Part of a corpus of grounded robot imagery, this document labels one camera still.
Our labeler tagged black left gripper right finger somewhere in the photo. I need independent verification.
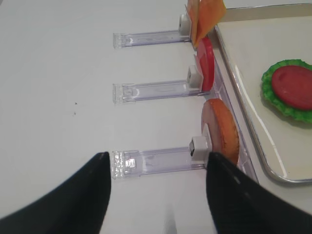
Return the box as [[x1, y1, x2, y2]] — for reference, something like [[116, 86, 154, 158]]
[[206, 152, 312, 234]]

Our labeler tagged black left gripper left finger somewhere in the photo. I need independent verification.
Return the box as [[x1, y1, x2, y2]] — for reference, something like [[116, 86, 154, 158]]
[[0, 152, 111, 234]]

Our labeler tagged bread slice in left rack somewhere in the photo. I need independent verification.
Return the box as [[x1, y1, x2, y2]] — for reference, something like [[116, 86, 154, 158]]
[[201, 98, 239, 165]]

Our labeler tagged green lettuce leaf on tray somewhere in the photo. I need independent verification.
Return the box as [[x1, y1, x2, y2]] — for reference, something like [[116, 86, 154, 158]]
[[261, 59, 312, 123]]

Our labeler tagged red tomato slice on tray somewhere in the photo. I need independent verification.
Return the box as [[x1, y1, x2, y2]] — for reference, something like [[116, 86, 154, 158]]
[[271, 65, 312, 111]]

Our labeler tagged red tomato slice in rack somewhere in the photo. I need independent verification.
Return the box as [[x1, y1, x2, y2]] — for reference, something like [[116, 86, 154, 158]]
[[196, 37, 215, 92]]

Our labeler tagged orange cheese slice leaning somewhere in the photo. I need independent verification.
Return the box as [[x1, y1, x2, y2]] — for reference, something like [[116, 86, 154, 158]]
[[194, 0, 226, 48]]

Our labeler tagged orange cheese slice upright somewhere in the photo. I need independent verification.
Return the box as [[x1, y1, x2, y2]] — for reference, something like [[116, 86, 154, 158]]
[[186, 0, 200, 46]]

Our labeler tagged clear acrylic left rack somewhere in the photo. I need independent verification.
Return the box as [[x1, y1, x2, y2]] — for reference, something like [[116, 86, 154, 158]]
[[112, 30, 259, 183]]

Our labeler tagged white pusher block near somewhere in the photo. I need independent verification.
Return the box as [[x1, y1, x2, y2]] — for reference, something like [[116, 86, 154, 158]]
[[189, 136, 211, 163]]

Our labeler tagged white pusher block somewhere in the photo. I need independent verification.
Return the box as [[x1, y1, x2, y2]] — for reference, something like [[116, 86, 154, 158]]
[[187, 65, 203, 90], [178, 14, 192, 36], [189, 136, 211, 163]]

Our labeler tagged white pusher block middle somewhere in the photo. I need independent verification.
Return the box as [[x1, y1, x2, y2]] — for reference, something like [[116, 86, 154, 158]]
[[187, 65, 203, 90]]

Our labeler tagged white metal tray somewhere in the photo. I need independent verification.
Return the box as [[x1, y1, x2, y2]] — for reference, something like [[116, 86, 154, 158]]
[[215, 3, 312, 184]]

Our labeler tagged white pusher block far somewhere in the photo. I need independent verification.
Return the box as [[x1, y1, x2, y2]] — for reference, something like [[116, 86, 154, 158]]
[[178, 14, 192, 36]]

